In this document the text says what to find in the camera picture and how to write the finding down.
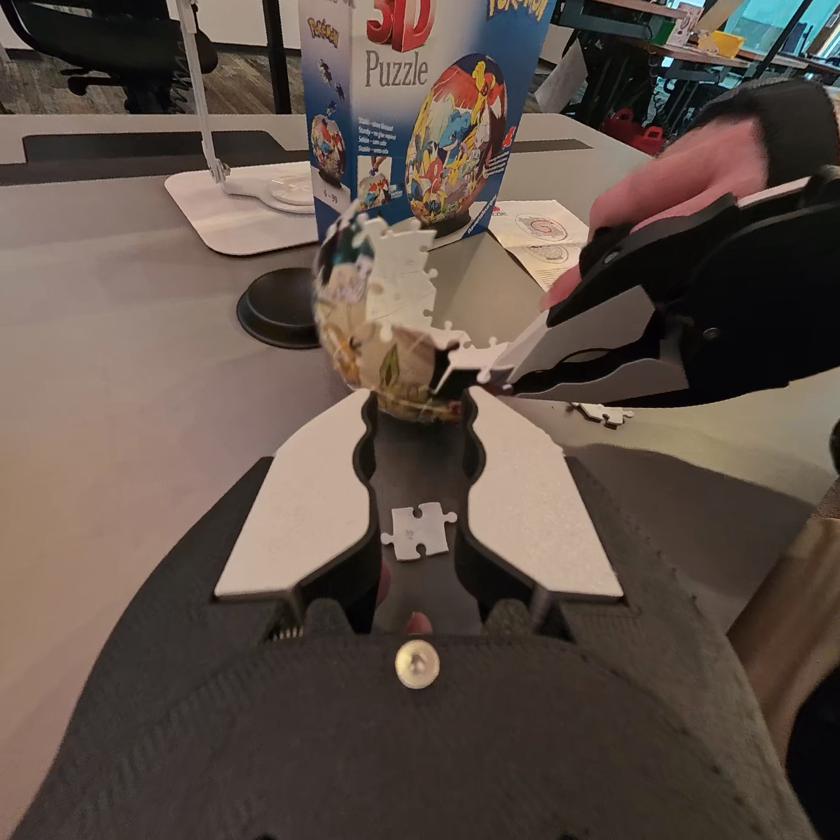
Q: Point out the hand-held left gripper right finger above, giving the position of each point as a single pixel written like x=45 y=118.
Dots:
x=544 y=518

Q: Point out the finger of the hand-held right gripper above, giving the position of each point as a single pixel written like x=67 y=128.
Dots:
x=590 y=328
x=630 y=384

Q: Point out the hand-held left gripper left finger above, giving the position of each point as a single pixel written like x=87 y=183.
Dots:
x=302 y=518

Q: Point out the white squarish puzzle piece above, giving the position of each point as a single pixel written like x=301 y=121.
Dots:
x=420 y=531

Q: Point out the white triangular puzzle piece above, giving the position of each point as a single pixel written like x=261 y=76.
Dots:
x=472 y=361

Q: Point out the partly built puzzle ball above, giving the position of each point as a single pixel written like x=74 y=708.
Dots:
x=354 y=328

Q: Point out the person's right forearm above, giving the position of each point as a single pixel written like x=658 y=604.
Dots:
x=794 y=124

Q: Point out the black round ball stand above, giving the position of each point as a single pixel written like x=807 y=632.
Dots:
x=275 y=308

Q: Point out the blue puzzle box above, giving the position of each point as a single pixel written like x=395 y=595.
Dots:
x=394 y=131

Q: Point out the person's right hand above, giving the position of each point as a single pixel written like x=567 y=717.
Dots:
x=682 y=177

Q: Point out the white instruction sheet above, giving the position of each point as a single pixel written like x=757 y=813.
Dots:
x=544 y=243

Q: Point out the red containers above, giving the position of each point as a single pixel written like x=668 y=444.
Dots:
x=633 y=131

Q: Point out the background office desks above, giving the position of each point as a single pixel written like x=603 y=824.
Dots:
x=722 y=72

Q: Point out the person's beige trousers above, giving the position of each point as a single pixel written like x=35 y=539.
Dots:
x=794 y=610

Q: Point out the white stand base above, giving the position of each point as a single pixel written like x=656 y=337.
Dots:
x=229 y=216

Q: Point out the black desk leg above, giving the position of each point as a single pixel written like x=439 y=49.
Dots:
x=277 y=52

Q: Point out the black office chair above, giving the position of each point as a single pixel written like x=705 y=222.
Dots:
x=98 y=39

